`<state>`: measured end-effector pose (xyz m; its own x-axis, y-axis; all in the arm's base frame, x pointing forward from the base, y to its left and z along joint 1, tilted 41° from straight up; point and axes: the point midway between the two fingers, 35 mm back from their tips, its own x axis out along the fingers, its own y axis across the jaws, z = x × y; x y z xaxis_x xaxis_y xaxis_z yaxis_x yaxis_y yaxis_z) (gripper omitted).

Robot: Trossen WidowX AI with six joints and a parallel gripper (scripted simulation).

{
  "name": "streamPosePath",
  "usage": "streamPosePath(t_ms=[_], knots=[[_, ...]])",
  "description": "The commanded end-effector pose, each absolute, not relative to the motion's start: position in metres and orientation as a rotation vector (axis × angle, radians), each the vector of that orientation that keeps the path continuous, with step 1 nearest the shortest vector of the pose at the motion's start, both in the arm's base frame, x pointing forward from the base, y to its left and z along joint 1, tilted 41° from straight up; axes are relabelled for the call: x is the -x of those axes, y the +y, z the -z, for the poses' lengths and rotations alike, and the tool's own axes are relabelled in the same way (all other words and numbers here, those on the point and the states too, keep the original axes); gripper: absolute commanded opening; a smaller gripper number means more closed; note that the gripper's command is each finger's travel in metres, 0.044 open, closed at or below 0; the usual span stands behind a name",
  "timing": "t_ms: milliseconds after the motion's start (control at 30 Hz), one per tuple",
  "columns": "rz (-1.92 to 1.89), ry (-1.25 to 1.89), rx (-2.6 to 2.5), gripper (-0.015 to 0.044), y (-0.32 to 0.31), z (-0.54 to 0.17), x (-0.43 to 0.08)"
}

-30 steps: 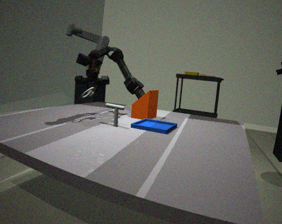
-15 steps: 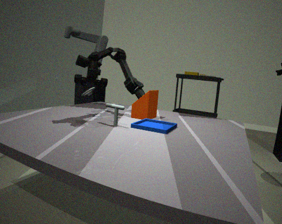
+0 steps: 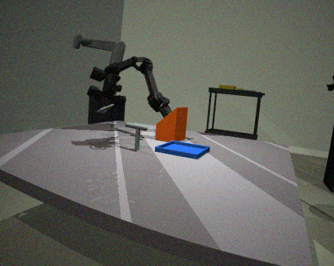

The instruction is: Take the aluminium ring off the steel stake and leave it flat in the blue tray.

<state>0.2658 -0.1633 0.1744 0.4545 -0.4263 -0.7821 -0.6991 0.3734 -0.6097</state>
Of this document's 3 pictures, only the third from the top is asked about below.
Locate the blue tray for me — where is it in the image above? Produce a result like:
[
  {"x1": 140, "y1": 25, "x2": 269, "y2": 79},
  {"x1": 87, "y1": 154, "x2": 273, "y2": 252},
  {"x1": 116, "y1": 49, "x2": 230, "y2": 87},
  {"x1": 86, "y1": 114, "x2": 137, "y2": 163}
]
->
[{"x1": 155, "y1": 141, "x2": 210, "y2": 159}]

